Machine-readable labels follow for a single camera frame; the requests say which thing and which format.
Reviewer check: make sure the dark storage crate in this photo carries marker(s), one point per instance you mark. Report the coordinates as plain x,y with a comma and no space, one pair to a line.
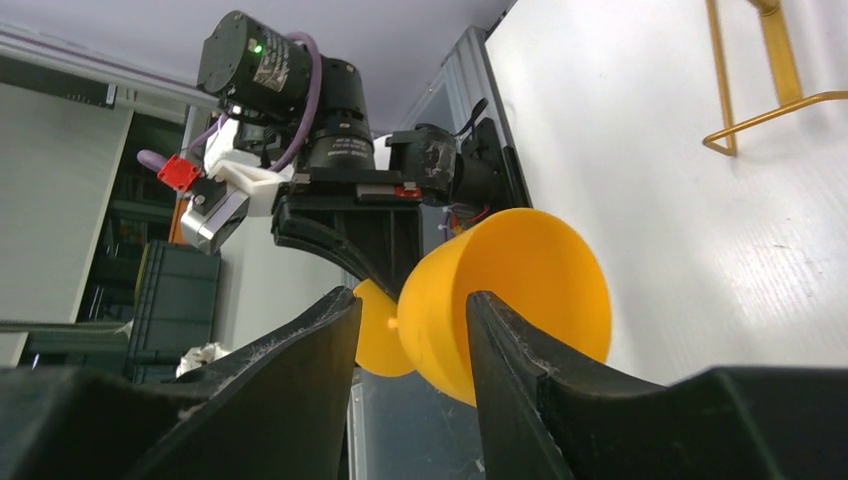
174,309

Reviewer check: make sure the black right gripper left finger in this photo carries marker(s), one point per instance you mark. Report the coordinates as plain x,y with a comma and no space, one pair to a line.
273,409

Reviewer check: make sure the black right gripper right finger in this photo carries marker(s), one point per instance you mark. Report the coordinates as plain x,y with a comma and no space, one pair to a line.
548,411

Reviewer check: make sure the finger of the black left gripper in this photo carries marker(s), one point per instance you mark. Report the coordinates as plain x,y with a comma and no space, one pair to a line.
381,246

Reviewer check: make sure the yellow wine glass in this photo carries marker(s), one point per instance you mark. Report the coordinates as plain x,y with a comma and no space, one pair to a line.
532,260

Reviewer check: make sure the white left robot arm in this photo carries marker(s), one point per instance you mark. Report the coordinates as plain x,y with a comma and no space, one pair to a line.
294,144

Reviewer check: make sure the gold wire glass rack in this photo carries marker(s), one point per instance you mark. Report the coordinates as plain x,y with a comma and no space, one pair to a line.
780,66

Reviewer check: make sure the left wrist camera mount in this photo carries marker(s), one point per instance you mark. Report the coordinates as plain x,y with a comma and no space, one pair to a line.
222,189

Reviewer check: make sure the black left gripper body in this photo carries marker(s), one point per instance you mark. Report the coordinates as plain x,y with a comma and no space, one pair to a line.
348,200

